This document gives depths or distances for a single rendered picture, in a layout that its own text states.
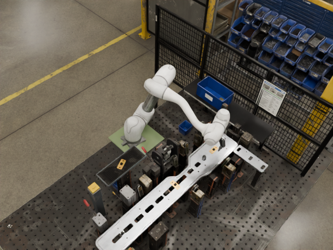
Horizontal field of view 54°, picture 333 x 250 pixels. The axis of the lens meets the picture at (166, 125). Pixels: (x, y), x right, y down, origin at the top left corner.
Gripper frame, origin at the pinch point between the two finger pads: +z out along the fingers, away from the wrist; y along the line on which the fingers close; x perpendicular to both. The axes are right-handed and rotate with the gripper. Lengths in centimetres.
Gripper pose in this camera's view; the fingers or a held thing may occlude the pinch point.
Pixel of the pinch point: (214, 145)
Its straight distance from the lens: 271.1
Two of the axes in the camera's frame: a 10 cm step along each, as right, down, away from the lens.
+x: 7.0, -5.4, 4.7
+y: 7.1, 5.7, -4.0
